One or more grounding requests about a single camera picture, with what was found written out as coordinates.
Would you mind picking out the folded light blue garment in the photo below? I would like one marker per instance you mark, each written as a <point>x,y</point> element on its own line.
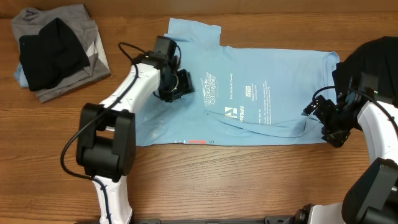
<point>20,77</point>

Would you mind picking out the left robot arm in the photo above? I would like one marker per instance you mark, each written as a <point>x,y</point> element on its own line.
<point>106,139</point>

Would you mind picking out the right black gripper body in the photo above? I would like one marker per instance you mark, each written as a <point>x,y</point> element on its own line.
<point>338,121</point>

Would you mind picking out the folded grey garment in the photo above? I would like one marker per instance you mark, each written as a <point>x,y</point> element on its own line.
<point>30,20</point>

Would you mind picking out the light blue printed t-shirt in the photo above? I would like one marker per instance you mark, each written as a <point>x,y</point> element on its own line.
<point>241,97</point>

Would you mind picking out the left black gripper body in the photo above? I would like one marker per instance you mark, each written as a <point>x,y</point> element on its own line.
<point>176,83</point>

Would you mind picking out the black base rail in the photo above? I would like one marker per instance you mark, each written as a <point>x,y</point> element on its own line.
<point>266,220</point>

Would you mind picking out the folded black garment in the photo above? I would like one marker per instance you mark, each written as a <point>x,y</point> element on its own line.
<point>51,55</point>

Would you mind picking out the black t-shirt at right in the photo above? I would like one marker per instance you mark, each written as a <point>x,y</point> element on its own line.
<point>377,57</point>

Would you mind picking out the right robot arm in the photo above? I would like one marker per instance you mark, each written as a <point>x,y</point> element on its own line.
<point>367,102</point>

